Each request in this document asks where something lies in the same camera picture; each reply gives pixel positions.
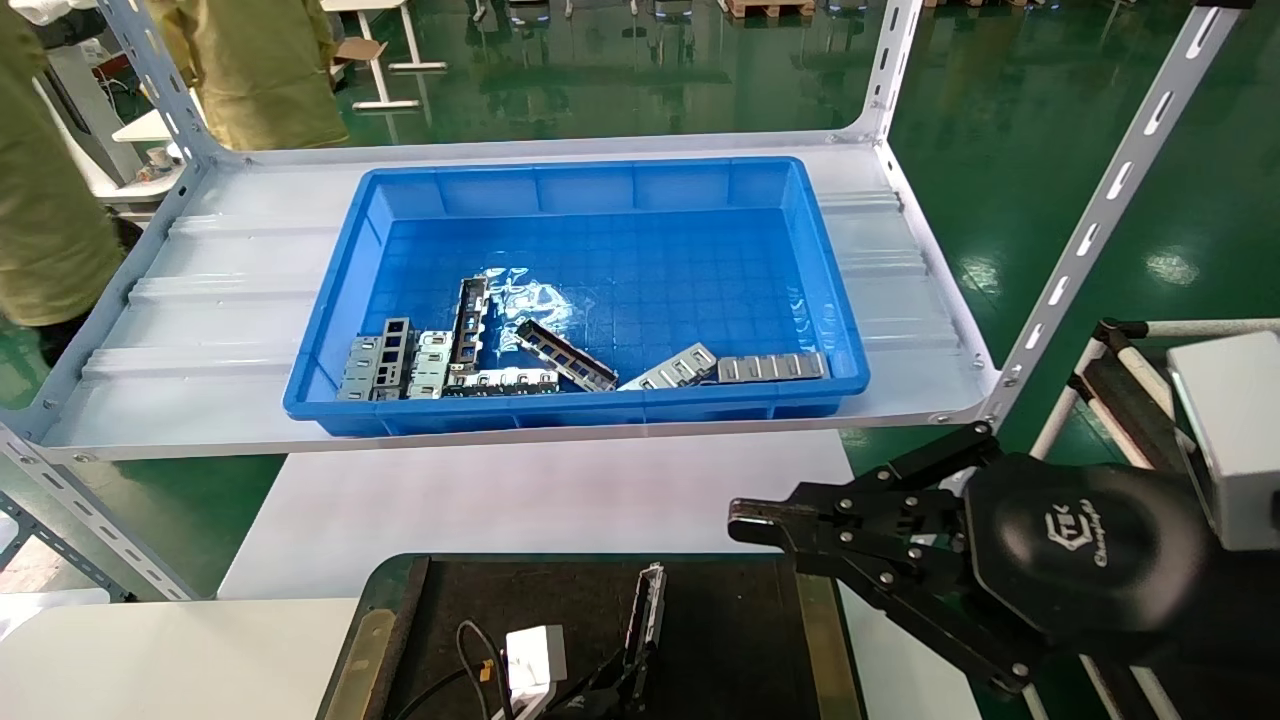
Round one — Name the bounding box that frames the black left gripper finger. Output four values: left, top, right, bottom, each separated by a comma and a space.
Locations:
560, 652, 631, 720

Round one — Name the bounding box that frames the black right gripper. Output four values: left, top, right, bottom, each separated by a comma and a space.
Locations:
727, 420, 1280, 720

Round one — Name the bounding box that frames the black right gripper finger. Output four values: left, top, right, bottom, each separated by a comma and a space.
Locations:
625, 655, 657, 720

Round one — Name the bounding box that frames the black flat container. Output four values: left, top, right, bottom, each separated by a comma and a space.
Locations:
318, 553, 867, 720

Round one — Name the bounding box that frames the grey flat ribbed metal part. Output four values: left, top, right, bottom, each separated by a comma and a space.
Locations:
716, 351, 830, 384

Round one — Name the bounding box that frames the silver ribbed metal part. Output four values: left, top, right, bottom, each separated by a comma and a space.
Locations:
618, 342, 719, 392

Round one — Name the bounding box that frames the long silver clip metal part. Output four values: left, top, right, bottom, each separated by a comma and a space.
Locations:
445, 367, 561, 398

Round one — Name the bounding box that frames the pale slotted metal part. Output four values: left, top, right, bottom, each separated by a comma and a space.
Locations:
407, 330, 455, 400

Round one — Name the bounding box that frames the flat light grey metal part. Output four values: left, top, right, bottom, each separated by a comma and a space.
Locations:
337, 336, 384, 402

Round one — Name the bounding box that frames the black foam cart pad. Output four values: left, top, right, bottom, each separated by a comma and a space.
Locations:
1083, 355, 1193, 473

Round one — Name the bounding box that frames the clear plastic film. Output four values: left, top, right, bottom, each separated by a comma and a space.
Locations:
480, 266, 577, 351

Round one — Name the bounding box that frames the blue plastic bin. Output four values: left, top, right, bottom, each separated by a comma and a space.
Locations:
283, 156, 869, 438

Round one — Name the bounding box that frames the white metal shelving rack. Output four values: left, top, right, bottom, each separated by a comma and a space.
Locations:
0, 0, 1253, 603

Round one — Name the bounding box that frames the wooden pallet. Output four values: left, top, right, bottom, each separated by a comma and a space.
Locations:
724, 0, 817, 20

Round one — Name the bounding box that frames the white table with legs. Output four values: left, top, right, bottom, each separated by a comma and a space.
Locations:
320, 0, 449, 110

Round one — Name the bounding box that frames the person in olive coat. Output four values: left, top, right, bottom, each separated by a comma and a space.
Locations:
150, 0, 351, 152
0, 0, 127, 369

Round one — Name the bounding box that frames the white machine base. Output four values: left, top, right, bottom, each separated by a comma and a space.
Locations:
35, 20, 186, 211

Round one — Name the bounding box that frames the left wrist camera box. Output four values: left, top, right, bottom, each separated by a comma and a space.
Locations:
504, 625, 569, 719

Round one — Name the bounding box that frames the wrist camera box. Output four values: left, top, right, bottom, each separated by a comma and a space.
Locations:
504, 625, 569, 719
1166, 330, 1280, 553

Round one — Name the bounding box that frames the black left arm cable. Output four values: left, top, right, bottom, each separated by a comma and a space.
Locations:
395, 619, 517, 720

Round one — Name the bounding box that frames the white tube cart frame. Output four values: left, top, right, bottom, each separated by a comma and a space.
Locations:
1030, 318, 1280, 720

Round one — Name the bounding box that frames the dark long metal bracket part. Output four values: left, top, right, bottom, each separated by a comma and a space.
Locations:
514, 320, 620, 393

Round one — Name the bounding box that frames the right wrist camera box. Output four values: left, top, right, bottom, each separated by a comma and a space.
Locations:
1166, 330, 1280, 553

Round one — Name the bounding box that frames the long narrow metal frame part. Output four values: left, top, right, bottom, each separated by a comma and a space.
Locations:
449, 276, 491, 377

